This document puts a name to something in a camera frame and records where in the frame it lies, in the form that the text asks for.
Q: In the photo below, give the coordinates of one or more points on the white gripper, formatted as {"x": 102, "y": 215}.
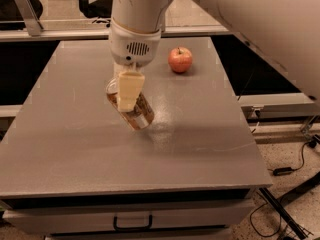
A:
{"x": 133, "y": 48}

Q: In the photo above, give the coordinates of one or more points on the orange soda can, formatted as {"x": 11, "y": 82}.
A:
{"x": 140, "y": 117}

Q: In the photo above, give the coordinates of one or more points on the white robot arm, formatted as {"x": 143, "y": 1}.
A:
{"x": 285, "y": 33}

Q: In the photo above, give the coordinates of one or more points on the red apple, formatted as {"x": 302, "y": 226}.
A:
{"x": 180, "y": 59}

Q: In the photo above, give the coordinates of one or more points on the black office chair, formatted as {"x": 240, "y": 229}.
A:
{"x": 96, "y": 0}

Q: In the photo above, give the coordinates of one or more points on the grey drawer cabinet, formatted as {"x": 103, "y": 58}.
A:
{"x": 70, "y": 163}

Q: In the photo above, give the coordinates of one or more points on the black power adapter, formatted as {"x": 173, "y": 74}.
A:
{"x": 282, "y": 171}

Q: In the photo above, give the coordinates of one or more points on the left metal bracket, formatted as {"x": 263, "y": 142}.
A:
{"x": 32, "y": 23}

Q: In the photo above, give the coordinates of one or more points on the black drawer handle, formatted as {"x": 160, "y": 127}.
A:
{"x": 132, "y": 224}

